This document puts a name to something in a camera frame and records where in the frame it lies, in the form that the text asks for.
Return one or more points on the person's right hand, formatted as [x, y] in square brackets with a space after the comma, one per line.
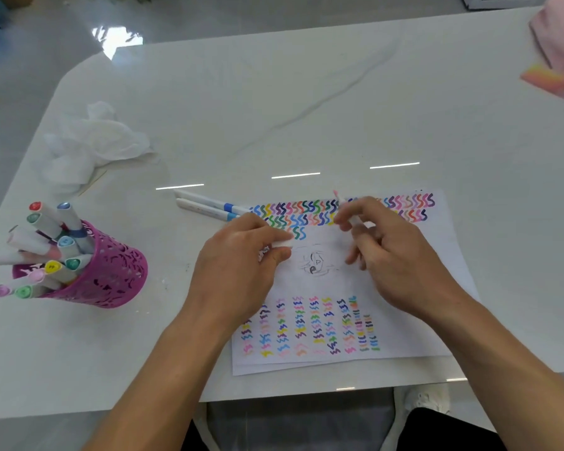
[404, 272]

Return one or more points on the person's left hand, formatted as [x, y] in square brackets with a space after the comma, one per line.
[235, 277]

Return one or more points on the sky blue banded white marker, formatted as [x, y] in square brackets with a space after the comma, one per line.
[202, 208]

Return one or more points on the royal blue banded white marker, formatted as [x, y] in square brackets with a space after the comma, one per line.
[202, 199]

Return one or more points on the pink perforated pen holder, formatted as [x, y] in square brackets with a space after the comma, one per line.
[117, 281]

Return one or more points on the yellow banded white marker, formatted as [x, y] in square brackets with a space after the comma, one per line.
[54, 266]

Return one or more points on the grey green banded white marker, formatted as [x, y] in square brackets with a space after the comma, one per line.
[37, 221]

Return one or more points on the red banded white marker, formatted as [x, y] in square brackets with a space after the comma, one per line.
[40, 210]

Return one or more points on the salmon banded white marker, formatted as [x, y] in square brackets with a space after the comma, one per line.
[28, 241]

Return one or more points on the light green banded white marker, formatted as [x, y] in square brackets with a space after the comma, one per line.
[24, 292]

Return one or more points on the lilac banded white marker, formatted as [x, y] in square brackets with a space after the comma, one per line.
[2, 291]

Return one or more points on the peach banded white marker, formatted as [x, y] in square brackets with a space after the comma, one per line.
[0, 260]

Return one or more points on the person's left forearm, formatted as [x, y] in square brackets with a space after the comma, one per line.
[160, 394]

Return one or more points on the person's right forearm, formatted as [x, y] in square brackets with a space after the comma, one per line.
[512, 380]

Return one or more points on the person's right white shoe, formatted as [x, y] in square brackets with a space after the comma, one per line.
[425, 399]

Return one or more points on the black trousers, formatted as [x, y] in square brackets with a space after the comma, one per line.
[451, 432]

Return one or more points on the crumpled white tissue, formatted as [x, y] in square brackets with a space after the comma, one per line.
[94, 140]

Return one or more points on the pink yellow eraser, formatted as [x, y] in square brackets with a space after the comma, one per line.
[545, 79]

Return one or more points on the pink pencil case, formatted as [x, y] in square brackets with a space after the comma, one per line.
[559, 32]

